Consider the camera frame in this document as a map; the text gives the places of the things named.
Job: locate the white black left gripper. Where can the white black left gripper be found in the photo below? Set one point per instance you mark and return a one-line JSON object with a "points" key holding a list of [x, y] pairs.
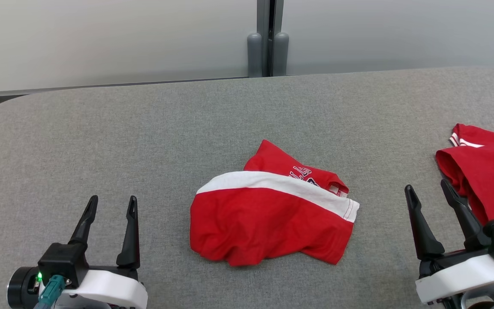
{"points": [[109, 287]]}

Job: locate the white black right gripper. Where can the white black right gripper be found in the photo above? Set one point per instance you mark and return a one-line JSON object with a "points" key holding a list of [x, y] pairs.
{"points": [[461, 274]]}

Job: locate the red and white t-shirt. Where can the red and white t-shirt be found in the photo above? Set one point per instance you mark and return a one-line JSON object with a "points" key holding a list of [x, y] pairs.
{"points": [[268, 227], [491, 176]]}

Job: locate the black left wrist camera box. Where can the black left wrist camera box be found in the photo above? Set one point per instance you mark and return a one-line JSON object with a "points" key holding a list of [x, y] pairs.
{"points": [[62, 259]]}

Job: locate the grey cylindrical post foot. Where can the grey cylindrical post foot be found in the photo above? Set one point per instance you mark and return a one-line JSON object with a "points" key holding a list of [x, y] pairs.
{"points": [[254, 56], [281, 56]]}

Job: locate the grey partition frame post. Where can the grey partition frame post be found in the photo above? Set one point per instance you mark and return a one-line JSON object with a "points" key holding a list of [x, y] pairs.
{"points": [[270, 25]]}

